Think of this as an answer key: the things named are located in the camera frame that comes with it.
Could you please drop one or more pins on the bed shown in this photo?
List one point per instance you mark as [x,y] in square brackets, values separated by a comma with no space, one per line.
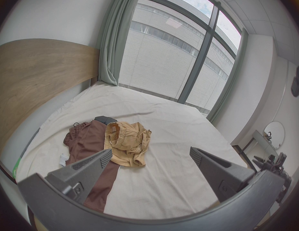
[163,129]

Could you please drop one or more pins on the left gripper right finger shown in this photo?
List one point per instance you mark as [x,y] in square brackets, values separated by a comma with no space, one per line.
[224,174]

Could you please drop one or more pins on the brown shorts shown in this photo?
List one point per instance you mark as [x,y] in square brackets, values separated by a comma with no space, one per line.
[89,141]

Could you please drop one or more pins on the tan shorts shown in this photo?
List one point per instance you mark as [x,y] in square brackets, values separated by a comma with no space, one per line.
[130,150]

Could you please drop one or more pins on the window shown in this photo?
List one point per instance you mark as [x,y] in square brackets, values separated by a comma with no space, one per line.
[168,56]

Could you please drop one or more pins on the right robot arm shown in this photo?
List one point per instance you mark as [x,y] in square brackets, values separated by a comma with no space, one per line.
[285,182]

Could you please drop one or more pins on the grey-green curtain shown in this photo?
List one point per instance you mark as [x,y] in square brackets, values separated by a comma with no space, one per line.
[115,32]

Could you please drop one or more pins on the round mirror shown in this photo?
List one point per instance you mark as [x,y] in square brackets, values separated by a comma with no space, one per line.
[274,132]

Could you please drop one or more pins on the black garment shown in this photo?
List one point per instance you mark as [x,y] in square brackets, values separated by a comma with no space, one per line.
[103,119]

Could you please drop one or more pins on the white garment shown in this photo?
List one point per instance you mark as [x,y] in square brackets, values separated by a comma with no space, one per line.
[63,159]

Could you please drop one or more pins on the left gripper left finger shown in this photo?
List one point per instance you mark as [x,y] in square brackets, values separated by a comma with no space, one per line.
[77,174]

